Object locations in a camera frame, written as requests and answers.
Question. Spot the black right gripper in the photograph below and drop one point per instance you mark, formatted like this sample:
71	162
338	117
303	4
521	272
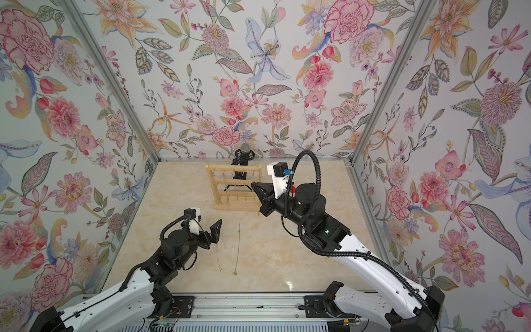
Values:
266	191

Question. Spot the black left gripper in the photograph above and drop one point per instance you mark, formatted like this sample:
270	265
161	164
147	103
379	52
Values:
215	236

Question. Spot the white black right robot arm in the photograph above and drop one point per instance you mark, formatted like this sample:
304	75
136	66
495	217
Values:
397	303

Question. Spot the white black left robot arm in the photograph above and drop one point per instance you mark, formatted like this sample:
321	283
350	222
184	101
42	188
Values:
143	293

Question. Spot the wooden jewelry display stand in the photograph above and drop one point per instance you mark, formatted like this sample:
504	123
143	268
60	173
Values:
231	186

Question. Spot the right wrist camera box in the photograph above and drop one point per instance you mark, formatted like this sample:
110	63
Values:
280	174

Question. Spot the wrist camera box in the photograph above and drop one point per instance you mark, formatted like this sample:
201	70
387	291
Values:
280	174
194	220

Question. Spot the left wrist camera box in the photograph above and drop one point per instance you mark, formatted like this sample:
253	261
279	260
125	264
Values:
194	220

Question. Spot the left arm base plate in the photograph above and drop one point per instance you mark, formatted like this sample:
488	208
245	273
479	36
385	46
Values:
180	306

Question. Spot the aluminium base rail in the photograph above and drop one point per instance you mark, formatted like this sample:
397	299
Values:
265	312

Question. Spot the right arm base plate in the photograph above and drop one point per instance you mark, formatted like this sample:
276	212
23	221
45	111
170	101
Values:
317	306

